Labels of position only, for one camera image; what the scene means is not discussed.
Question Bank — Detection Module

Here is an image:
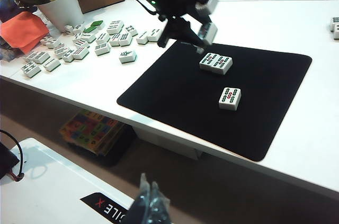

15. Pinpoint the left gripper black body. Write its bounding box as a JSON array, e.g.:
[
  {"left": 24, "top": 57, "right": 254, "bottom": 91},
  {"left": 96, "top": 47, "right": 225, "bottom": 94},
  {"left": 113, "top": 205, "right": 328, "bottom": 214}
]
[{"left": 158, "top": 0, "right": 210, "bottom": 48}]

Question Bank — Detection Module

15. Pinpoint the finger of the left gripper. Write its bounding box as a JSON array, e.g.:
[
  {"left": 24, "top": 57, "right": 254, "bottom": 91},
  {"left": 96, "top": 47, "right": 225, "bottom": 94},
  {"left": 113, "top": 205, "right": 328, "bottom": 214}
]
[{"left": 185, "top": 21, "right": 205, "bottom": 55}]

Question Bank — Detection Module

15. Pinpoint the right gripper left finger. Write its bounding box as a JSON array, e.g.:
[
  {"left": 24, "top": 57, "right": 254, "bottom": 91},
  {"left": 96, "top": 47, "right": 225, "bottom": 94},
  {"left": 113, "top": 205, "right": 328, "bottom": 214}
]
[{"left": 127, "top": 173, "right": 149, "bottom": 224}]

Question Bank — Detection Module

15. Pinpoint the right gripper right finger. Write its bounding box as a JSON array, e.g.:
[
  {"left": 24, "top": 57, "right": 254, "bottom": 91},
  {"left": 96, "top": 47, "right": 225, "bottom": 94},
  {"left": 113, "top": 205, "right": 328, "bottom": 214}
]
[{"left": 145, "top": 181, "right": 173, "bottom": 224}]

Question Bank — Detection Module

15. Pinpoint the red-centred bamboo mahjong tile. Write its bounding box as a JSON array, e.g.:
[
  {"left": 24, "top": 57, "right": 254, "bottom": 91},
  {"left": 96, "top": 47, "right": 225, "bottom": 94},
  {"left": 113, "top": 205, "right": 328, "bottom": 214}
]
[
  {"left": 197, "top": 22, "right": 218, "bottom": 47},
  {"left": 213, "top": 55, "right": 233, "bottom": 76},
  {"left": 199, "top": 52, "right": 219, "bottom": 73},
  {"left": 218, "top": 87, "right": 242, "bottom": 112}
]

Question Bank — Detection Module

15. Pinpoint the face-down green mahjong tile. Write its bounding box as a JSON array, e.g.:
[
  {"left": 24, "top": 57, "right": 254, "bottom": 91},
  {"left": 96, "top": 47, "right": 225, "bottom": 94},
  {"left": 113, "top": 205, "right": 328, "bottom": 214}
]
[{"left": 83, "top": 19, "right": 105, "bottom": 34}]

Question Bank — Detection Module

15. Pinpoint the black rectangular mat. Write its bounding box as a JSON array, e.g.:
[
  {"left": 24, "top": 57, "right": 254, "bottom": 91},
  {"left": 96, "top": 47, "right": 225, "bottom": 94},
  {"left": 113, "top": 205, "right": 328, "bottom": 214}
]
[{"left": 117, "top": 40, "right": 313, "bottom": 162}]

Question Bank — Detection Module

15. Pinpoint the colourful printed box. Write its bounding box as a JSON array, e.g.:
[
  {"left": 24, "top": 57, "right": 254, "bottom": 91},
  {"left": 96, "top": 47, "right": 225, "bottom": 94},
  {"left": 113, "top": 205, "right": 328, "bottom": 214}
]
[{"left": 59, "top": 109, "right": 125, "bottom": 157}]

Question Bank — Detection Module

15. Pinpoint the green plant in white pot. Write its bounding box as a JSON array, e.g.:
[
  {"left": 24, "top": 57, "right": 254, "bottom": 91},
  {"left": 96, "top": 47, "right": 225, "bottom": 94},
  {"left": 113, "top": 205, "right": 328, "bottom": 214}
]
[{"left": 0, "top": 0, "right": 85, "bottom": 33}]

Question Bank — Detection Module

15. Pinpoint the orange cloth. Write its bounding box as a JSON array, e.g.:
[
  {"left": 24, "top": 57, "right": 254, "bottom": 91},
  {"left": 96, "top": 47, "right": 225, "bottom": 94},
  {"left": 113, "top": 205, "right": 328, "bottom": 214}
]
[{"left": 0, "top": 11, "right": 50, "bottom": 54}]

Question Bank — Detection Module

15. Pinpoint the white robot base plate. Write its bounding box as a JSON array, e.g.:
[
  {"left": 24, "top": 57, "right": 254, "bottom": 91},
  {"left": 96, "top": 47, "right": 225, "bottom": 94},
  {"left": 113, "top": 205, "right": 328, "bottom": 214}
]
[{"left": 0, "top": 137, "right": 140, "bottom": 224}]

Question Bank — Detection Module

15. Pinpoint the black cable with red plug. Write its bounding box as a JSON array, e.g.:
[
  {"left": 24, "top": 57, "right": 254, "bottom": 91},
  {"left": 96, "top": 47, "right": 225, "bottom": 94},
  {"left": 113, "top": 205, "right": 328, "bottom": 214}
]
[{"left": 0, "top": 128, "right": 26, "bottom": 183}]

